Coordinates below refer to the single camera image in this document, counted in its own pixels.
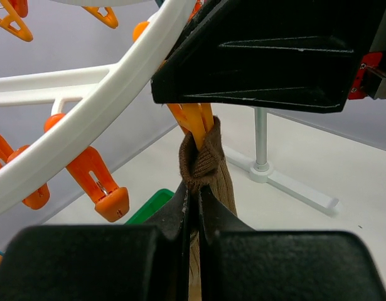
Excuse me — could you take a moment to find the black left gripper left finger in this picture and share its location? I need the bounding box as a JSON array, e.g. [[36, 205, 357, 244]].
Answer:
[[0, 184, 190, 300]]

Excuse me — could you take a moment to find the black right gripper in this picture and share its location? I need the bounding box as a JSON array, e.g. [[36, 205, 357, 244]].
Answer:
[[348, 10, 386, 100]]

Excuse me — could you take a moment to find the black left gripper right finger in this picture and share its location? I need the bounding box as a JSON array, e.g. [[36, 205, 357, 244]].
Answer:
[[198, 187, 386, 300]]

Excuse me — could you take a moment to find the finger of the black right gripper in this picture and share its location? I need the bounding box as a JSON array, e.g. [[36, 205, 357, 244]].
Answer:
[[151, 1, 386, 113]]

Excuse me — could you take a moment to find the white round clip hanger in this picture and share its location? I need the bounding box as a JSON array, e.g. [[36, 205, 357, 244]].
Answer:
[[0, 1, 195, 215]]

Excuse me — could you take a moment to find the green plastic tray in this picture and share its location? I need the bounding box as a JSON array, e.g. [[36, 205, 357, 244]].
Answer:
[[126, 188, 174, 224]]

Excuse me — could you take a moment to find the orange clothes peg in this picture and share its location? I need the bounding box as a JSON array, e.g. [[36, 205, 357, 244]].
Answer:
[[43, 113, 131, 223], [167, 103, 214, 150]]

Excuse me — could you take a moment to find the white metal clothes rack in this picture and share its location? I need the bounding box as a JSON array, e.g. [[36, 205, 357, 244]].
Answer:
[[223, 107, 341, 216]]

